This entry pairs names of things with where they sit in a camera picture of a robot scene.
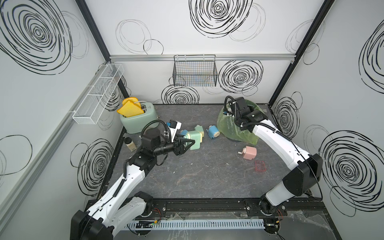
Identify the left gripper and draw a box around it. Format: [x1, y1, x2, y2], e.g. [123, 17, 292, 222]
[152, 134, 194, 158]

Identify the green cream pencil sharpener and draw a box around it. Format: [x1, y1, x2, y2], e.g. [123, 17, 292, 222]
[184, 131, 203, 151]

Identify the pink pencil sharpener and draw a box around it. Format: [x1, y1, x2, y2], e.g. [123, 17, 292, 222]
[238, 146, 257, 160]

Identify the clear pink shavings tray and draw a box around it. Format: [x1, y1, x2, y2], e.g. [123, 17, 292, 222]
[255, 160, 267, 172]

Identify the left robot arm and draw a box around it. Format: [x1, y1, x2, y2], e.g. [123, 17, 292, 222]
[70, 128, 195, 240]

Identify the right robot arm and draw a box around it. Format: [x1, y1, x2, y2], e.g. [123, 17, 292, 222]
[223, 96, 323, 216]

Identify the blue sharpener middle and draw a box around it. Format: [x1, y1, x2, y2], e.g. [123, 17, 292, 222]
[180, 130, 188, 136]

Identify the blue sharpener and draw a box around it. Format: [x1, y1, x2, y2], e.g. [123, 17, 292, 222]
[206, 125, 220, 139]
[180, 130, 188, 136]

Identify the yellow green pencil sharpener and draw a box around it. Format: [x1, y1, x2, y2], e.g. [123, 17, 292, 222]
[195, 125, 205, 138]

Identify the blue sharpener right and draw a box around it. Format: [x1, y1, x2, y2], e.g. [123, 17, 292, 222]
[206, 125, 220, 139]

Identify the bin with green bag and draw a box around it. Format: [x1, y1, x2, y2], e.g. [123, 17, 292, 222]
[217, 96, 269, 145]

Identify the mint green toaster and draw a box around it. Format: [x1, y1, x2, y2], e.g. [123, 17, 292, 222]
[120, 102, 158, 134]

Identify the small black-capped bottle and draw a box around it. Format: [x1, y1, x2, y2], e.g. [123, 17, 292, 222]
[124, 137, 137, 152]

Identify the yellow toy toast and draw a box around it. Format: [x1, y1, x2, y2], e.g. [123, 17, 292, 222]
[117, 97, 145, 118]

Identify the black wire basket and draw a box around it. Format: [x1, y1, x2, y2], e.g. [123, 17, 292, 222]
[172, 55, 218, 87]

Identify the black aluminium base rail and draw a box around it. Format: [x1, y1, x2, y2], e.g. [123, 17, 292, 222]
[142, 198, 326, 218]

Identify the white mesh wall shelf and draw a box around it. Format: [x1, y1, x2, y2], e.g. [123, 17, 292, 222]
[73, 63, 124, 125]

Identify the grey slotted cable duct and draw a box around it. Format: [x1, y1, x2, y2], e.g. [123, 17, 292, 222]
[124, 219, 266, 232]

